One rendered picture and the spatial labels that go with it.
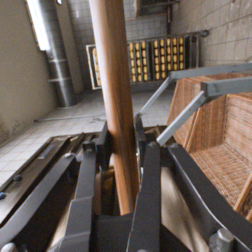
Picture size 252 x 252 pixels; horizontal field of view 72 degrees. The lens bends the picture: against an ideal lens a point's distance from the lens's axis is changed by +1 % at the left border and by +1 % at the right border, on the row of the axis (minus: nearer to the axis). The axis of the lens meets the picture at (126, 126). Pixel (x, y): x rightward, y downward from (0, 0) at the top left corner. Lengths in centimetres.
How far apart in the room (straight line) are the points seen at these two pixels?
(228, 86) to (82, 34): 492
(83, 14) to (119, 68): 522
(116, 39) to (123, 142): 10
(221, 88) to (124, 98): 46
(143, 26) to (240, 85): 470
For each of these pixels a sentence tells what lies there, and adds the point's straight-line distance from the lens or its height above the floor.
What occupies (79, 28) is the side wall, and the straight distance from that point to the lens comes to 536.
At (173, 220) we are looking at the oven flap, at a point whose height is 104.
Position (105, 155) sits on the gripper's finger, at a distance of 17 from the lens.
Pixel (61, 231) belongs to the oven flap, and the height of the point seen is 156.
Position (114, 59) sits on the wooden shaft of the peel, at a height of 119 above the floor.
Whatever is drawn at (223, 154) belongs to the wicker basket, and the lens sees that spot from 123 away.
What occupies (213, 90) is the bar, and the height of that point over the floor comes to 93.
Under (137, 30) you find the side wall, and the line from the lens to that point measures 520.
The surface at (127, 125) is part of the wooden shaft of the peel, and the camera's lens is 18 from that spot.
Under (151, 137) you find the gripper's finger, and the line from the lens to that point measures 18.
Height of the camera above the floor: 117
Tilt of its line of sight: 3 degrees up
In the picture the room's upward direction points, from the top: 96 degrees counter-clockwise
